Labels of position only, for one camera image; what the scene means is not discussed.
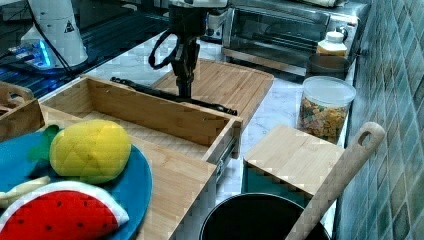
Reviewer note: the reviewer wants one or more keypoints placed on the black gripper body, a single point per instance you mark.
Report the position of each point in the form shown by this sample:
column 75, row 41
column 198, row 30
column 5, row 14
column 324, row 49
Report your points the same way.
column 187, row 20

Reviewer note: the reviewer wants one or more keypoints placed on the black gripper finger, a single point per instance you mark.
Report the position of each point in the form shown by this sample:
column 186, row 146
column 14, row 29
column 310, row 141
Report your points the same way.
column 184, row 86

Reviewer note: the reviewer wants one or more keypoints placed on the wooden drawer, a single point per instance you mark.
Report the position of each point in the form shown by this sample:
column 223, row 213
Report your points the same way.
column 195, row 131

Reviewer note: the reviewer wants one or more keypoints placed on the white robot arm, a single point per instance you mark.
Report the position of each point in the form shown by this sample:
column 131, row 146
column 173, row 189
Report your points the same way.
column 59, row 39

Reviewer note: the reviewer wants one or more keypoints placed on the wooden drawer cabinet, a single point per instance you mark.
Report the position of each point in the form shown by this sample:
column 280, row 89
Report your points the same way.
column 178, row 181

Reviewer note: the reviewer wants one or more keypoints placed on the bamboo cutting board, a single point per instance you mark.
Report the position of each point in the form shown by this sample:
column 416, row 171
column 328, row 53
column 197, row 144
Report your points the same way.
column 234, row 86

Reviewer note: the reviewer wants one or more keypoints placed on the stainless toaster oven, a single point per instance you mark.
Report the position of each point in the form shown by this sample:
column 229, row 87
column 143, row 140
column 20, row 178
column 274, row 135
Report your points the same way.
column 283, row 34

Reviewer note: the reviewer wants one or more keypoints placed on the yellow plush pineapple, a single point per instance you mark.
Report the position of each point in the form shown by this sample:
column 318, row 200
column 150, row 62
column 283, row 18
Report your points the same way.
column 93, row 151

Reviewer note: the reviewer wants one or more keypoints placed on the teal plate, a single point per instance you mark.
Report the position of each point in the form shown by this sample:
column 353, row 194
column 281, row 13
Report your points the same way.
column 132, row 189

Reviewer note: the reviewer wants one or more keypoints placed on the teal canister with wooden lid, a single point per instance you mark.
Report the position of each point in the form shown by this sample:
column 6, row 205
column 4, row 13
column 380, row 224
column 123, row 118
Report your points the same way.
column 289, row 163

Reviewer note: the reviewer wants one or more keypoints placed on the dark metal cup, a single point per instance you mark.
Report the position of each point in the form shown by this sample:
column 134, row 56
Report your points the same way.
column 327, row 65

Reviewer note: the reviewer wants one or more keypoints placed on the clear cereal jar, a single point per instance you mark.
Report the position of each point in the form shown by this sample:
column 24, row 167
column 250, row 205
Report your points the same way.
column 324, row 107

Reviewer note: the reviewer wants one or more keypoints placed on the orange bottle white cap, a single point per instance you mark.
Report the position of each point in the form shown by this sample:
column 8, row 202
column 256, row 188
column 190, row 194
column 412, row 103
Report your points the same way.
column 332, row 44

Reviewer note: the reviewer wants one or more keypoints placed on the black utensil holder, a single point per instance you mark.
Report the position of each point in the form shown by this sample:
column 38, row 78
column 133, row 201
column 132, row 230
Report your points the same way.
column 252, row 216

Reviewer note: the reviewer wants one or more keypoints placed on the small wooden tea box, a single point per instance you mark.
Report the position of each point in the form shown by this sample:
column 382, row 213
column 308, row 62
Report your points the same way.
column 20, row 112

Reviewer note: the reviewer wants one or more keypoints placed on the plush watermelon slice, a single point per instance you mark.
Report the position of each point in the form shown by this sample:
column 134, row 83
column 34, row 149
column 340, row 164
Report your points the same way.
column 65, row 210

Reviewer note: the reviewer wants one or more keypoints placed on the white plush banana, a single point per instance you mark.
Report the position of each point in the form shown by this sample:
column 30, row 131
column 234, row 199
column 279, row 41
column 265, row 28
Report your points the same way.
column 7, row 198

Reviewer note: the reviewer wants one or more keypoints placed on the black drawer handle bar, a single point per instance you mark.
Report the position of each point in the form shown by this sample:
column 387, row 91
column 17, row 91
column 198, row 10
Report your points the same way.
column 172, row 97

